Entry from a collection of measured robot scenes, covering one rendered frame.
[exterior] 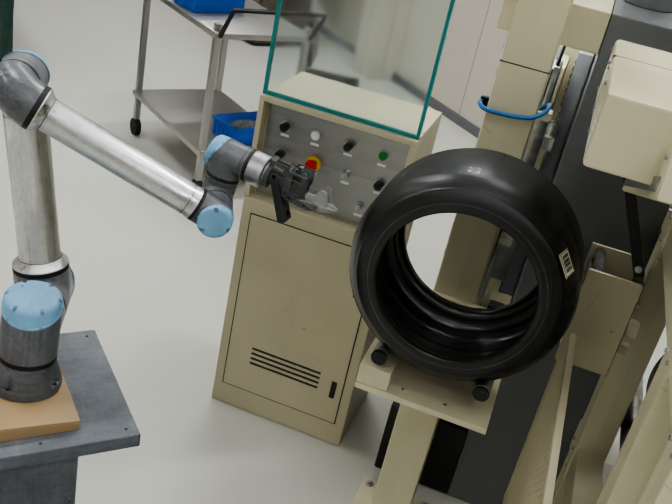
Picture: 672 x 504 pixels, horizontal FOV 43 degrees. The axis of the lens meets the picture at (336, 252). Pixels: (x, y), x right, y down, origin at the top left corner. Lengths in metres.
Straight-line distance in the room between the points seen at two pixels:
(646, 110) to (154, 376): 2.41
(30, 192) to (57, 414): 0.58
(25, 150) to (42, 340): 0.48
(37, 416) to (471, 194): 1.23
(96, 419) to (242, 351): 1.02
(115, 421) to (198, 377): 1.21
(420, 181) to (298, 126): 0.94
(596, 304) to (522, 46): 0.72
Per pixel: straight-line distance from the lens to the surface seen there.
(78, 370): 2.55
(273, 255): 3.03
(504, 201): 1.99
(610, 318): 2.43
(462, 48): 7.42
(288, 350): 3.19
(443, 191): 2.00
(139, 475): 3.11
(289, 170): 2.19
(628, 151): 1.69
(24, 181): 2.31
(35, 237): 2.37
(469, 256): 2.47
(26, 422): 2.32
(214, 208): 2.14
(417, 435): 2.82
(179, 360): 3.64
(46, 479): 2.54
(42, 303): 2.29
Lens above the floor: 2.14
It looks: 27 degrees down
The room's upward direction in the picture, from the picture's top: 13 degrees clockwise
